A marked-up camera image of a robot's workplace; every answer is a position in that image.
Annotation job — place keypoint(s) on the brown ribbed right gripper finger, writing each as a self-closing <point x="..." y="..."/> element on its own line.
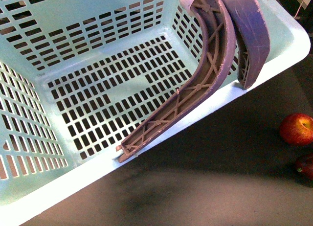
<point x="252" y="39"/>

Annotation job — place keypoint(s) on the red yellow apple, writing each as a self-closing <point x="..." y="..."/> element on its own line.
<point x="297" y="129"/>

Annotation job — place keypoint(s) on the brown ribbed left gripper finger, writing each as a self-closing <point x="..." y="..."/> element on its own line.
<point x="218" y="48"/>

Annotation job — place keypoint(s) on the light blue plastic basket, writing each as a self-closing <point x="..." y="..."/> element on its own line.
<point x="75" y="77"/>

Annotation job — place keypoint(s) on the dark red apple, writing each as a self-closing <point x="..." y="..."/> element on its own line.
<point x="304" y="165"/>

